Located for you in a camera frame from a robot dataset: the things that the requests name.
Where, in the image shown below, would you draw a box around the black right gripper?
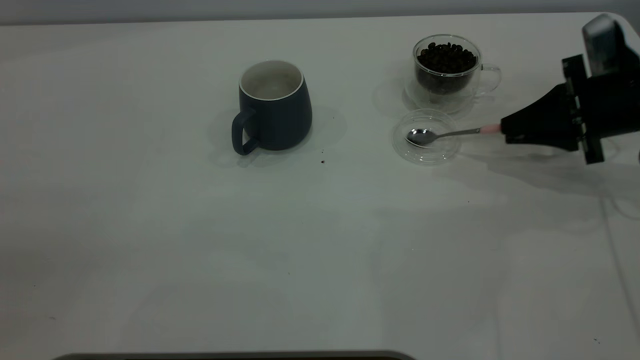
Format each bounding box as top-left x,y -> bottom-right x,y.
500,30 -> 640,165

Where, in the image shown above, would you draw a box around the pink-handled metal spoon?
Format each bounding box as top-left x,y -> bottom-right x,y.
406,123 -> 502,147

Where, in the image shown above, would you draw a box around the dark grey ceramic mug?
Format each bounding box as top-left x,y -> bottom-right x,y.
231,60 -> 314,156

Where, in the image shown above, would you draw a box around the roasted coffee beans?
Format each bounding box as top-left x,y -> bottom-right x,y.
416,42 -> 477,95

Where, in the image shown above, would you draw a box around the clear glass saucer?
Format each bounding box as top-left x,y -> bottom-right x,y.
391,108 -> 462,166

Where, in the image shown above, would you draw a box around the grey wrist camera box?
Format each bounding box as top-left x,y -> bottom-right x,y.
582,13 -> 632,78

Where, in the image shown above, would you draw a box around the clear double-wall glass cup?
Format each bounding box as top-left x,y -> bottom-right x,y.
404,34 -> 502,115

